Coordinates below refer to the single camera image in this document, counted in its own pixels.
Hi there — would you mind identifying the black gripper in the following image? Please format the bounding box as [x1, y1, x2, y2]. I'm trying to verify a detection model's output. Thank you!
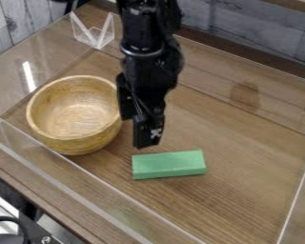
[115, 41, 183, 149]

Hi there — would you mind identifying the green rectangular block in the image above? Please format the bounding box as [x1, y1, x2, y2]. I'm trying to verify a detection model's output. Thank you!
[131, 151, 207, 179]

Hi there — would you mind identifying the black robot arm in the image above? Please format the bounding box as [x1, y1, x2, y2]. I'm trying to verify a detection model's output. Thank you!
[117, 0, 183, 149]

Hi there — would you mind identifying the wooden bowl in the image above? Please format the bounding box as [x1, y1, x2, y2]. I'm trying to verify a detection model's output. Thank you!
[26, 75, 122, 155]

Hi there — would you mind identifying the clear acrylic corner bracket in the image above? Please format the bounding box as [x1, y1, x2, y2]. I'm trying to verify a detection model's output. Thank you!
[69, 12, 114, 50]

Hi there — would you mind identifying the clear acrylic tray wall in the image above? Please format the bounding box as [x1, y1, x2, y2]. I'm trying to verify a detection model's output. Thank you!
[0, 19, 305, 244]

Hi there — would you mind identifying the black metal table bracket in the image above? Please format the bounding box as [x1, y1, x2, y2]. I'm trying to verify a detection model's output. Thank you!
[18, 210, 63, 244]

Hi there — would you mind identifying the black cable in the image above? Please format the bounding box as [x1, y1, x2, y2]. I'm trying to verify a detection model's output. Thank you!
[0, 216, 30, 244]

